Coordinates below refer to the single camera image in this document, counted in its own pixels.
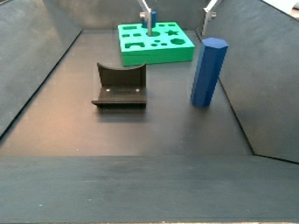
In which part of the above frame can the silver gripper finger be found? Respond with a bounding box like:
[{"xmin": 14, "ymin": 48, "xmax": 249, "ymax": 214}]
[
  {"xmin": 200, "ymin": 0, "xmax": 219, "ymax": 36},
  {"xmin": 136, "ymin": 0, "xmax": 152, "ymax": 36}
]

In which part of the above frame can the blue hexagonal prism peg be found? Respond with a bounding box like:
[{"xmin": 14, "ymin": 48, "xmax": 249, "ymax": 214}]
[{"xmin": 191, "ymin": 38, "xmax": 230, "ymax": 108}]

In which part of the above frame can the green shape sorting board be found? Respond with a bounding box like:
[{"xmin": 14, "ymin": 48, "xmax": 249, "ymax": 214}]
[{"xmin": 118, "ymin": 22, "xmax": 195, "ymax": 66}]

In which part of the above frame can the blue cylinder peg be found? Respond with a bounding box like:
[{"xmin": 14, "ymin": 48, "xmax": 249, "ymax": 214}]
[{"xmin": 142, "ymin": 11, "xmax": 158, "ymax": 28}]

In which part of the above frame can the black curved holder stand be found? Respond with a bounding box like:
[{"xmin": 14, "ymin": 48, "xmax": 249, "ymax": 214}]
[{"xmin": 91, "ymin": 63, "xmax": 147, "ymax": 107}]

